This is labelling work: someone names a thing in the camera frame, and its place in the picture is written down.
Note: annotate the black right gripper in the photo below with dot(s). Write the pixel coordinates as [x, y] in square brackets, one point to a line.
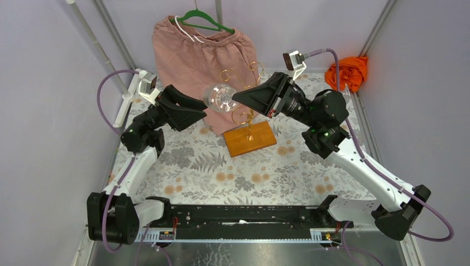
[262, 98]

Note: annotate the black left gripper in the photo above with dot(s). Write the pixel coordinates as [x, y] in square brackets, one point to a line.
[161, 106]

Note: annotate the wine glass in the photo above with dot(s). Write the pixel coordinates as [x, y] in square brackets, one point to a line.
[219, 97]

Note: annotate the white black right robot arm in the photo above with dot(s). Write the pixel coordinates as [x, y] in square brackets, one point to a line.
[396, 204]

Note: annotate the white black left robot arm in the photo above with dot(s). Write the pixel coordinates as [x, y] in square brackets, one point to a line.
[112, 215]

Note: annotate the orange wooden rack base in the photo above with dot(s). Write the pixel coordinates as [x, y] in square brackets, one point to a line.
[243, 140]

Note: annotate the pink shorts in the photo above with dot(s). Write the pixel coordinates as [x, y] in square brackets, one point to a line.
[190, 61]

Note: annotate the floral table mat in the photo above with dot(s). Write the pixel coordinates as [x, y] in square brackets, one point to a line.
[195, 168]

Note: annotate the orange cloth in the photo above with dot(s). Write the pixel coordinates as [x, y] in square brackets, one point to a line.
[353, 72]

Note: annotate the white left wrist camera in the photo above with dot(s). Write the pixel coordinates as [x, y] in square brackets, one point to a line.
[147, 87]

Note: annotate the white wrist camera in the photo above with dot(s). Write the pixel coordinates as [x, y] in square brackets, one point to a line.
[147, 87]
[294, 62]

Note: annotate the gold wire glass rack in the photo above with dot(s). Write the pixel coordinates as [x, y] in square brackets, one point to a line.
[257, 69]

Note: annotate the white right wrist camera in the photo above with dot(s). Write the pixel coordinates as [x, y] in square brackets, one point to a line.
[294, 62]

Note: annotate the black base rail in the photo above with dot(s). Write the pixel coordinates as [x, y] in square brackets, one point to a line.
[239, 223]

